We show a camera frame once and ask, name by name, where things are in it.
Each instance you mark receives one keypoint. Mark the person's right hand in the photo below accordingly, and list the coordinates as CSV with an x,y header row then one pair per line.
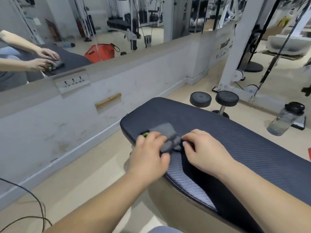
x,y
211,155

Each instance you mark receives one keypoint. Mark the person's left hand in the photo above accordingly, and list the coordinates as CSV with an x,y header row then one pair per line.
x,y
148,160

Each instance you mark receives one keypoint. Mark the dark blue padded bench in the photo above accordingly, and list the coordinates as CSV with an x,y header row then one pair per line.
x,y
243,148

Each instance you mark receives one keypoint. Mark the grey microfibre cloth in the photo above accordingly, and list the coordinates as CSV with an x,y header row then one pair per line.
x,y
166,131

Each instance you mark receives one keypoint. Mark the person's left forearm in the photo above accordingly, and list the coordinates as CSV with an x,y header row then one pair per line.
x,y
102,208

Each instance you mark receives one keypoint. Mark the person's right forearm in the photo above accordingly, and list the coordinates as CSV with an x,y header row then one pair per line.
x,y
267,201

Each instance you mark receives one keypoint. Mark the person's grey trouser leg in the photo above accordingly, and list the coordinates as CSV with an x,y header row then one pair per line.
x,y
165,230

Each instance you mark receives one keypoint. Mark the black round dumbbell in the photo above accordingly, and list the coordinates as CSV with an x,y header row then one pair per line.
x,y
227,98
200,98

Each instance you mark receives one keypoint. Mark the clear water bottle black lid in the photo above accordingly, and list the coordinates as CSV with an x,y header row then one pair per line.
x,y
281,122

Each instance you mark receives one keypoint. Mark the black round machine base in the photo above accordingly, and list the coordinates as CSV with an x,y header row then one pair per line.
x,y
254,67

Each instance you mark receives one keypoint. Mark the white box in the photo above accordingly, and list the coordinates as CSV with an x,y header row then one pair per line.
x,y
291,46

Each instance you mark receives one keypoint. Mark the yellow plastic stool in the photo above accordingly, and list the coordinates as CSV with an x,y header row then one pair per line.
x,y
283,22

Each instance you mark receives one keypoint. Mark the grey wall socket panel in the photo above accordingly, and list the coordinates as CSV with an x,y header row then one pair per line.
x,y
73,82

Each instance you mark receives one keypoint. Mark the wall mirror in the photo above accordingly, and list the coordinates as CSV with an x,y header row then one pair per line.
x,y
145,29

